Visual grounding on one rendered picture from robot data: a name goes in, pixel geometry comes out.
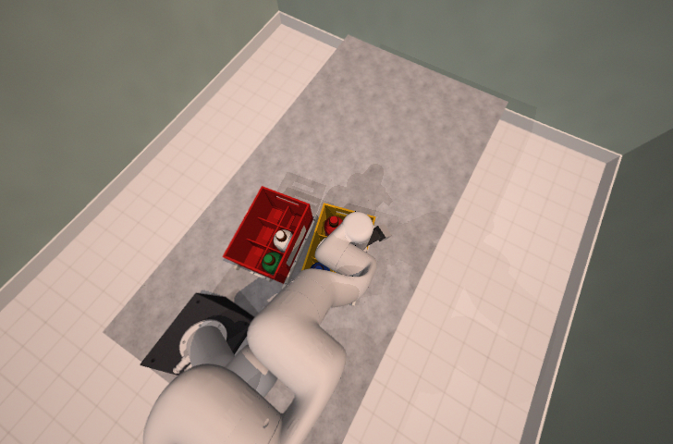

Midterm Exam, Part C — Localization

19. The white bottle with grey label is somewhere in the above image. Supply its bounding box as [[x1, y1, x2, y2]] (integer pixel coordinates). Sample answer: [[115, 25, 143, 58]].
[[274, 229, 293, 253]]

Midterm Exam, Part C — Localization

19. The green bottle with pale green label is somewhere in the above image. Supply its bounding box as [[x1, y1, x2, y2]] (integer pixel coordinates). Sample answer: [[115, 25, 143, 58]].
[[262, 252, 282, 275]]

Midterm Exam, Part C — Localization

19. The blue bottle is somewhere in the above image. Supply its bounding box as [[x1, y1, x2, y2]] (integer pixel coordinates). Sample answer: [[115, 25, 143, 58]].
[[311, 262, 330, 271]]

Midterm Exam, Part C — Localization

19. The dark red crate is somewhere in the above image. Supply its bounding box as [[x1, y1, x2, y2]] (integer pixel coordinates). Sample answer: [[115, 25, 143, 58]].
[[223, 186, 313, 284]]

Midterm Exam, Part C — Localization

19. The olive-brown crate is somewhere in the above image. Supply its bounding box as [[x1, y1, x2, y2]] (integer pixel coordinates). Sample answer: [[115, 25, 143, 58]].
[[301, 203, 356, 271]]

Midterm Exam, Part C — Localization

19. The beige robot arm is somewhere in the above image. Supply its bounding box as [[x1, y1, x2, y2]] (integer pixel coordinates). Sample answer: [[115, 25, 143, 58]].
[[143, 212, 392, 444]]

